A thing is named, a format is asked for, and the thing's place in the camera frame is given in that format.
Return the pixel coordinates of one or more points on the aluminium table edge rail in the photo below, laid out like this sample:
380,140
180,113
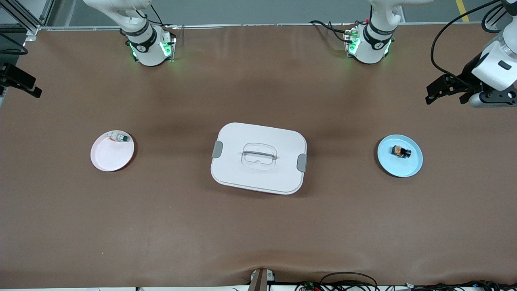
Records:
210,26

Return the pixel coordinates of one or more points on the white lidded storage box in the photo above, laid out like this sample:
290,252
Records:
242,178

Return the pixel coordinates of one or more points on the aluminium frame post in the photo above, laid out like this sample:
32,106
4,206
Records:
32,29
489,26

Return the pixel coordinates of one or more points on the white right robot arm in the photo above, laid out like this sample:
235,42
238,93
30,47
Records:
147,48

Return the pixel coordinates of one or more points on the green push-button switch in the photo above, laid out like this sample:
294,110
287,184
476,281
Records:
120,137

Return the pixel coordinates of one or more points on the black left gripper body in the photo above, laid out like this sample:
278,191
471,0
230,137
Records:
465,79

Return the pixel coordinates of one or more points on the brown camera mount post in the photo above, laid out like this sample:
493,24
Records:
260,281

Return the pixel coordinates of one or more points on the light blue round plate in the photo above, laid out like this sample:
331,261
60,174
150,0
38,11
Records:
400,167

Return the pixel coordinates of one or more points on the pink round plate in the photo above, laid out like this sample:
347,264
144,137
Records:
111,157

